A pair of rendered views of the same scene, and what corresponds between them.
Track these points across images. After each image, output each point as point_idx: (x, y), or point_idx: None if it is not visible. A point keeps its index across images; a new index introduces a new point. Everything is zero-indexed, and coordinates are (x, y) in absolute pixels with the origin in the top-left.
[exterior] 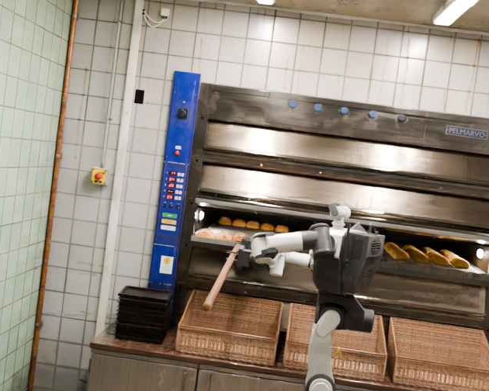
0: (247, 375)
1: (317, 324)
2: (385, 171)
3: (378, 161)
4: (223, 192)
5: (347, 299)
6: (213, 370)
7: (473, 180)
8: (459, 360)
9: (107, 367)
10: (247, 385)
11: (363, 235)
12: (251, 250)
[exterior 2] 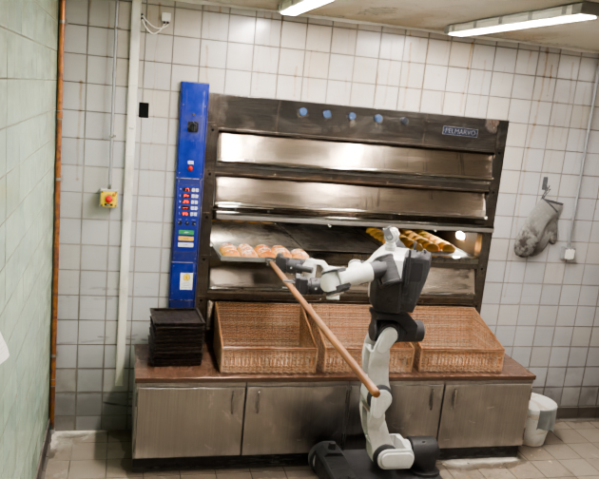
0: (293, 385)
1: (377, 342)
2: (392, 173)
3: (384, 163)
4: (241, 206)
5: (402, 316)
6: (260, 386)
7: (468, 176)
8: (456, 335)
9: (155, 399)
10: (293, 395)
11: (422, 258)
12: (321, 284)
